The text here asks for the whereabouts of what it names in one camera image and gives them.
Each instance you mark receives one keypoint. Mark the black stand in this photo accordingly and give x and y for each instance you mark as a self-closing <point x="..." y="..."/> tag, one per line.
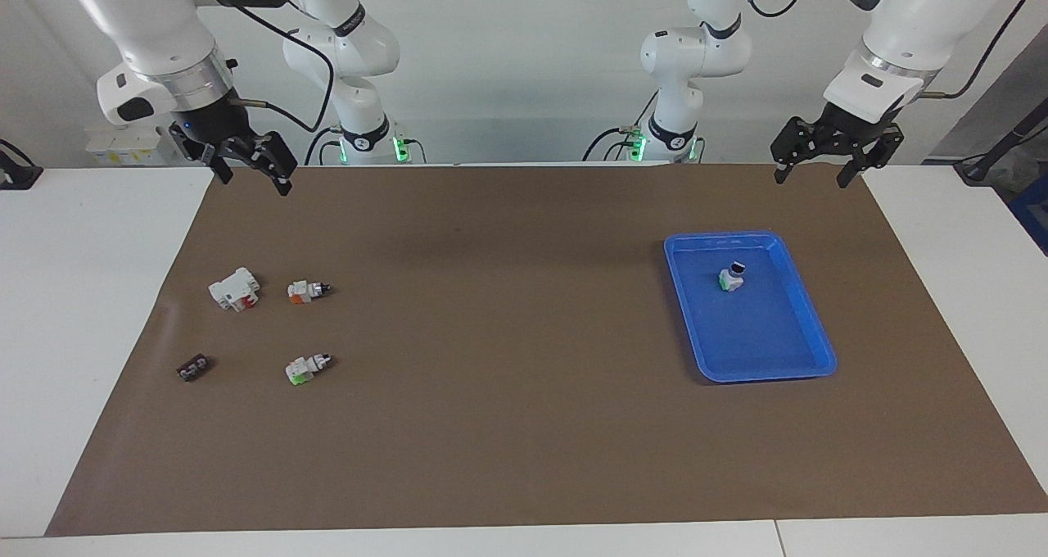
<point x="1003" y="143"/>

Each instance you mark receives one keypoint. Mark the black clamp mount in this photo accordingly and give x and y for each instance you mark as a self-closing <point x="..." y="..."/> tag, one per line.
<point x="16" y="172"/>

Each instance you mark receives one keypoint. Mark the brown table mat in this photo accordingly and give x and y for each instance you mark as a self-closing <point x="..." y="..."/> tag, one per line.
<point x="508" y="393"/>

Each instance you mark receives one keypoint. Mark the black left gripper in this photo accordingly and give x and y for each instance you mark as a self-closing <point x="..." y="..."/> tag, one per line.
<point x="851" y="129"/>

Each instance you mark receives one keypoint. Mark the blue crate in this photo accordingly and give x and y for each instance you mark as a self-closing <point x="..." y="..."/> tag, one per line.
<point x="1033" y="217"/>

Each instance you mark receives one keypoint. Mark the small black terminal block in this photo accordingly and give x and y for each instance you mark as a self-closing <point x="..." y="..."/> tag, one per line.
<point x="194" y="368"/>

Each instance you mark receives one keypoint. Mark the white switch green base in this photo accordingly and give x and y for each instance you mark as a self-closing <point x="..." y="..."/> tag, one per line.
<point x="731" y="278"/>
<point x="304" y="369"/>

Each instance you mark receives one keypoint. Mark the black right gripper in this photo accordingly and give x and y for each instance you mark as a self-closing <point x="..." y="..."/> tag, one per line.
<point x="217" y="131"/>

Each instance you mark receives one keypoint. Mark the white box yellow labels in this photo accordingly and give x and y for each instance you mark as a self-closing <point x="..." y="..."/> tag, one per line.
<point x="123" y="143"/>

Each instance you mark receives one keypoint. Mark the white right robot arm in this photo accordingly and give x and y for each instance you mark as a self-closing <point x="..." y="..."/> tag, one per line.
<point x="155" y="16"/>

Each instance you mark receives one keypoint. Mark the white switch orange base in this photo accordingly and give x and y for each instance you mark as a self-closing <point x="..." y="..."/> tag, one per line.
<point x="304" y="291"/>

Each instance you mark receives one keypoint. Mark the white circuit breaker red lever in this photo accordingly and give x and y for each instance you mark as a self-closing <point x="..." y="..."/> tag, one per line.
<point x="232" y="288"/>

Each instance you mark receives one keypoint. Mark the blue plastic tray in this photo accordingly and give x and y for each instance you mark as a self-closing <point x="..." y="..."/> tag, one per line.
<point x="761" y="336"/>

